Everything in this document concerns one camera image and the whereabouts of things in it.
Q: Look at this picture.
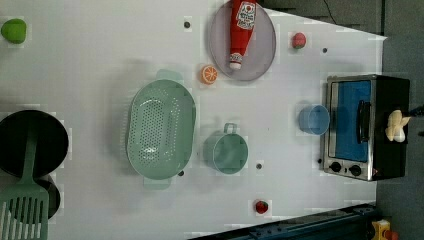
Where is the blue metal frame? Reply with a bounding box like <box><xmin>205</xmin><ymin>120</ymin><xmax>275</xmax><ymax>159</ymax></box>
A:
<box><xmin>191</xmin><ymin>204</ymin><xmax>380</xmax><ymax>240</ymax></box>

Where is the black round pan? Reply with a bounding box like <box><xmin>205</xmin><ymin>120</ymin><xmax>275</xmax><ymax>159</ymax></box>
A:
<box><xmin>0</xmin><ymin>110</ymin><xmax>69</xmax><ymax>178</ymax></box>

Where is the red ketchup bottle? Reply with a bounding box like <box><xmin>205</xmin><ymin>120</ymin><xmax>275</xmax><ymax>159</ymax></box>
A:
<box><xmin>229</xmin><ymin>0</ymin><xmax>257</xmax><ymax>70</ymax></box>

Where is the pink strawberry toy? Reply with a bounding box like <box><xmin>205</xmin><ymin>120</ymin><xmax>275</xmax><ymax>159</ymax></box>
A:
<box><xmin>292</xmin><ymin>32</ymin><xmax>307</xmax><ymax>49</ymax></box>

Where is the green spatula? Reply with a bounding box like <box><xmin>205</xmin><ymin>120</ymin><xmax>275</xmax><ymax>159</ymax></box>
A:
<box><xmin>1</xmin><ymin>130</ymin><xmax>49</xmax><ymax>240</ymax></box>

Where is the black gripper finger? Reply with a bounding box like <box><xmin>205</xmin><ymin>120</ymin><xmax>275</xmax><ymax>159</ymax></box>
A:
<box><xmin>408</xmin><ymin>105</ymin><xmax>424</xmax><ymax>117</ymax></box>

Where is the blue plastic cup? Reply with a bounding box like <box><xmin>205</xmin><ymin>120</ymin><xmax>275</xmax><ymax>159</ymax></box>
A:
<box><xmin>298</xmin><ymin>105</ymin><xmax>330</xmax><ymax>136</ymax></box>

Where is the black toaster oven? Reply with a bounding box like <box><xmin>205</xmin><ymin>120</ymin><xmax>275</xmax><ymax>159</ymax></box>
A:
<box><xmin>323</xmin><ymin>75</ymin><xmax>410</xmax><ymax>181</ymax></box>

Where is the green oval colander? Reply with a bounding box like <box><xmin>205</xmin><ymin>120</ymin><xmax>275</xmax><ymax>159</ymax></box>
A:
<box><xmin>126</xmin><ymin>69</ymin><xmax>196</xmax><ymax>190</ymax></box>

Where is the orange slice toy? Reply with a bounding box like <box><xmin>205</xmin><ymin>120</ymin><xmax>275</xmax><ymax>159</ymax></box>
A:
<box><xmin>200</xmin><ymin>65</ymin><xmax>218</xmax><ymax>85</ymax></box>

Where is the green lime toy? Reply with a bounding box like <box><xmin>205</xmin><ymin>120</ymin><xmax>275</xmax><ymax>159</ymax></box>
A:
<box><xmin>1</xmin><ymin>19</ymin><xmax>27</xmax><ymax>44</ymax></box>

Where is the red strawberry toy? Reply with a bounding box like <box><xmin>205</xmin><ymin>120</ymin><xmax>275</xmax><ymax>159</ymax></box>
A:
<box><xmin>254</xmin><ymin>200</ymin><xmax>269</xmax><ymax>214</ymax></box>

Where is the small black pot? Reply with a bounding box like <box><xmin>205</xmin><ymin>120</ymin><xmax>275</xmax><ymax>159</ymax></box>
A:
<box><xmin>36</xmin><ymin>175</ymin><xmax>61</xmax><ymax>219</ymax></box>

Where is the grey round plate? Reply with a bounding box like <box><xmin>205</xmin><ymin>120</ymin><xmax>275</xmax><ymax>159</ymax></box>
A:
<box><xmin>209</xmin><ymin>1</ymin><xmax>276</xmax><ymax>81</ymax></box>

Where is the green cup with handle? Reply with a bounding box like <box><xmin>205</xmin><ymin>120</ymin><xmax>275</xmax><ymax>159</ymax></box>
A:
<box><xmin>203</xmin><ymin>123</ymin><xmax>249</xmax><ymax>175</ymax></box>

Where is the peeled banana toy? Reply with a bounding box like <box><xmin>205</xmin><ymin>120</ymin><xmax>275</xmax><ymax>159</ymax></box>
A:
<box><xmin>385</xmin><ymin>110</ymin><xmax>410</xmax><ymax>143</ymax></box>

